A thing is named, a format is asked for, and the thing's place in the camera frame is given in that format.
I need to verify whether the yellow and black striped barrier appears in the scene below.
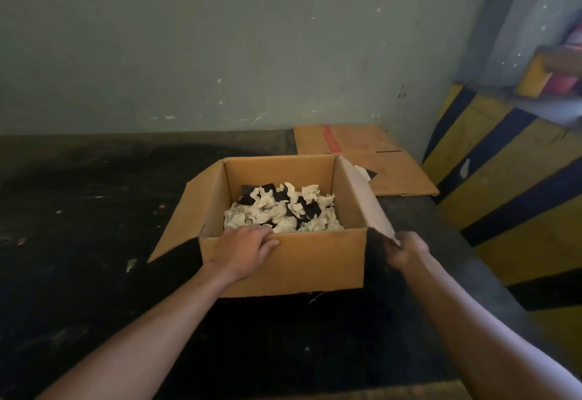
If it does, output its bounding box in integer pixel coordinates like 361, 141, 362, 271
421, 83, 582, 368

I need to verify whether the pile of white crumpled cloths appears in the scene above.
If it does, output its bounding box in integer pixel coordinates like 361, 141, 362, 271
224, 182, 345, 233

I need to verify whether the yellow container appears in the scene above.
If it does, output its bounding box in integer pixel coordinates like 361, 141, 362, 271
515, 56, 554, 98

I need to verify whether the brown cardboard box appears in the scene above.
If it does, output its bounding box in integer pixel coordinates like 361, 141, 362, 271
148, 154, 401, 300

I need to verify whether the person's left hand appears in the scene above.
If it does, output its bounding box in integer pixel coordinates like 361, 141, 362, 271
206, 224, 281, 283

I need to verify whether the person's left forearm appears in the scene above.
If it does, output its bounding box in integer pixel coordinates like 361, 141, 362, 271
38, 262, 238, 400

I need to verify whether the person's right hand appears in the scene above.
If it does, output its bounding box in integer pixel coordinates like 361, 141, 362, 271
384, 231, 431, 272

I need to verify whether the person's right forearm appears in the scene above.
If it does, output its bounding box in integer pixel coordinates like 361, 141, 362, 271
400, 250, 582, 400

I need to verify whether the flattened cardboard with red tape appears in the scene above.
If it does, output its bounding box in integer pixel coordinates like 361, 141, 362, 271
293, 124, 440, 197

